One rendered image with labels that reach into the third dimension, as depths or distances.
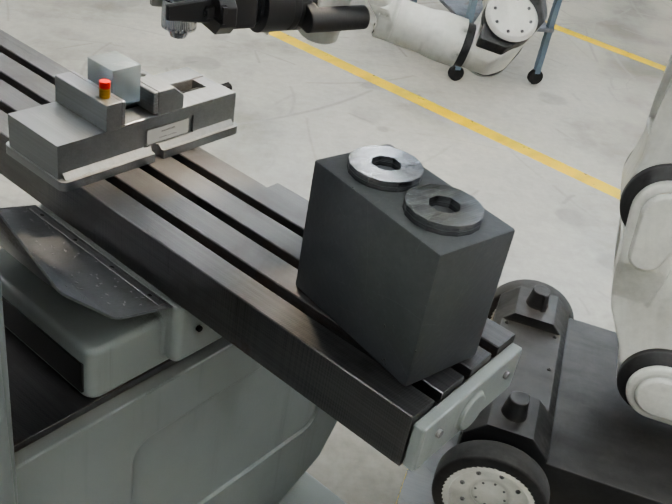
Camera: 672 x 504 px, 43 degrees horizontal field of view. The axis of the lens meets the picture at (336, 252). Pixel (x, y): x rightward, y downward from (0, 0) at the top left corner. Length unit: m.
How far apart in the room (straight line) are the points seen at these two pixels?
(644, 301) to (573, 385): 0.27
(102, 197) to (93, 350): 0.23
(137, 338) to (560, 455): 0.77
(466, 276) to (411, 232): 0.08
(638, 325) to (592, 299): 1.51
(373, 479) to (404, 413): 1.23
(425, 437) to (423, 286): 0.18
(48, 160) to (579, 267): 2.30
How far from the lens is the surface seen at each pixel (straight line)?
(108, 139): 1.31
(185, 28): 1.18
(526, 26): 1.28
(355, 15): 1.26
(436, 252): 0.89
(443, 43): 1.28
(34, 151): 1.31
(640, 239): 1.43
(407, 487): 1.66
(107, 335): 1.19
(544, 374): 1.69
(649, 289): 1.51
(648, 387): 1.59
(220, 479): 1.61
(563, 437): 1.61
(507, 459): 1.49
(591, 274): 3.21
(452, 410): 1.02
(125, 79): 1.32
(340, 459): 2.23
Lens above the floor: 1.62
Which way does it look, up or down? 33 degrees down
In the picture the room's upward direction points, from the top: 11 degrees clockwise
